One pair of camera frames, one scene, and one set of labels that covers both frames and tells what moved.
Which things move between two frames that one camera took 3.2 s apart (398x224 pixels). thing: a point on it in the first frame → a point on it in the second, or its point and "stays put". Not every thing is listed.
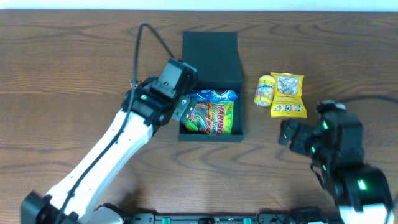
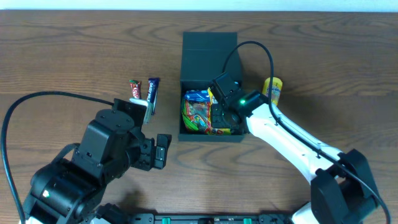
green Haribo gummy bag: x=211 y=117 stays put
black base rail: x=309 y=216 stays put
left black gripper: x=182 y=109 → x=159 y=152
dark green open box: x=216 y=55 stays put
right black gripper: x=292 y=134 → x=219 y=115
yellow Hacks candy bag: x=288 y=100 → x=211 y=94
